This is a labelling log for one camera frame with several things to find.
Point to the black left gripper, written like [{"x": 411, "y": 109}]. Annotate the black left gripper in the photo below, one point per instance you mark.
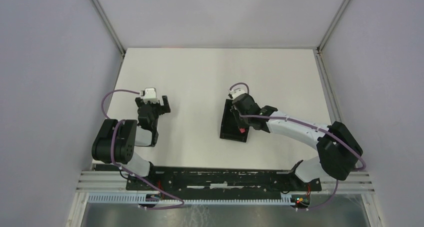
[{"x": 166, "y": 108}]

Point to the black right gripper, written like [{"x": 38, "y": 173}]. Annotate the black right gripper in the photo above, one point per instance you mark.
[{"x": 241, "y": 125}]

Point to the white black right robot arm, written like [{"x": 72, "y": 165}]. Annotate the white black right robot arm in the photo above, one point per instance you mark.
[{"x": 308, "y": 133}]

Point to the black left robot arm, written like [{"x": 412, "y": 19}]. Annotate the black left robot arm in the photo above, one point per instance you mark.
[{"x": 115, "y": 143}]

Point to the black plastic bin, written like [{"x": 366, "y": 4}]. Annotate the black plastic bin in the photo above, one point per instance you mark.
[{"x": 228, "y": 127}]

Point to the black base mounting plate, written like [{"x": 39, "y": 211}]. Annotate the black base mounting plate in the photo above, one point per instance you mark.
[{"x": 194, "y": 183}]

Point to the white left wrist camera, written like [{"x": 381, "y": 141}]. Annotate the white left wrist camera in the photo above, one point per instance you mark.
[{"x": 148, "y": 93}]

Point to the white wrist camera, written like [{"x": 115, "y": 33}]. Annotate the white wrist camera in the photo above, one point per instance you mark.
[
  {"x": 148, "y": 93},
  {"x": 234, "y": 93}
]

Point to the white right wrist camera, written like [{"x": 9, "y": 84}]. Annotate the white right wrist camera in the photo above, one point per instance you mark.
[{"x": 234, "y": 93}]

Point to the white slotted cable duct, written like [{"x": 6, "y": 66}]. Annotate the white slotted cable duct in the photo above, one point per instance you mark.
[{"x": 143, "y": 198}]

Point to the aluminium frame rail front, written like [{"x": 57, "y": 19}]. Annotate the aluminium frame rail front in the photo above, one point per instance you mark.
[{"x": 358, "y": 183}]

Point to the aluminium corner post left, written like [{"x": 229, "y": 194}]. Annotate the aluminium corner post left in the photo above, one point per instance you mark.
[{"x": 109, "y": 27}]

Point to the aluminium corner post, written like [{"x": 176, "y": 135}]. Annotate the aluminium corner post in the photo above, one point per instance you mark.
[
  {"x": 335, "y": 20},
  {"x": 109, "y": 27}
]

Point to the aluminium corner post right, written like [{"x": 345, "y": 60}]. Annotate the aluminium corner post right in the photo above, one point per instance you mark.
[{"x": 335, "y": 20}]

